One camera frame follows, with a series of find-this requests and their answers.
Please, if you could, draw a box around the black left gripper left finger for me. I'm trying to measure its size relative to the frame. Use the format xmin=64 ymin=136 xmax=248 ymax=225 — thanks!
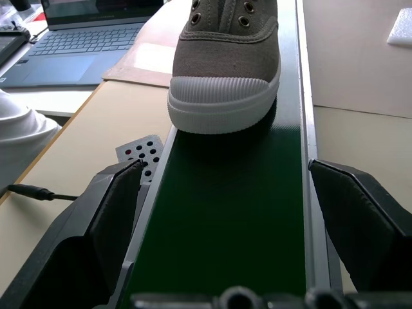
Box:
xmin=0 ymin=160 xmax=145 ymax=309

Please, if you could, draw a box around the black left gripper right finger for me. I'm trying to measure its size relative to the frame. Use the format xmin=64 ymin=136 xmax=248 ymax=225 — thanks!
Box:
xmin=308 ymin=158 xmax=412 ymax=294

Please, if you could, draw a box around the white dotted calibration card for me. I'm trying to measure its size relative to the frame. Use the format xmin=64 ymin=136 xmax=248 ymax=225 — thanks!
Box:
xmin=115 ymin=134 xmax=165 ymax=184

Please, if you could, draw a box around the green conveyor belt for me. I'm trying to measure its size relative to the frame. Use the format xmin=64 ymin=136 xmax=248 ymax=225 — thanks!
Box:
xmin=108 ymin=0 xmax=344 ymax=309

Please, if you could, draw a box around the brown cardboard sheet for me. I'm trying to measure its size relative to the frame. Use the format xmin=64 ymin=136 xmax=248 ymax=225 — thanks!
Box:
xmin=101 ymin=42 xmax=180 ymax=88

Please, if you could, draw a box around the grey laptop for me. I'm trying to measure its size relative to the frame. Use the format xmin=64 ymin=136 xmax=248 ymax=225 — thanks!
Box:
xmin=0 ymin=0 xmax=165 ymax=89

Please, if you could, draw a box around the white foam piece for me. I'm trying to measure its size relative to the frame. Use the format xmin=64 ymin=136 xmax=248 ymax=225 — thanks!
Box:
xmin=386 ymin=7 xmax=412 ymax=49

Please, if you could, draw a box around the black tablet device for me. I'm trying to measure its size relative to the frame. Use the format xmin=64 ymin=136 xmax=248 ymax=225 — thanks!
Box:
xmin=0 ymin=21 xmax=37 ymax=67

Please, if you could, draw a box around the olive canvas sneaker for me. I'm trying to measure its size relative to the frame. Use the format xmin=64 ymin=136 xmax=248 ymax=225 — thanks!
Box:
xmin=167 ymin=0 xmax=282 ymax=135

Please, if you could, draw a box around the black cable plug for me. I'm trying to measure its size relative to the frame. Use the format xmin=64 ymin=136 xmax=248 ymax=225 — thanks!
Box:
xmin=6 ymin=183 xmax=79 ymax=201

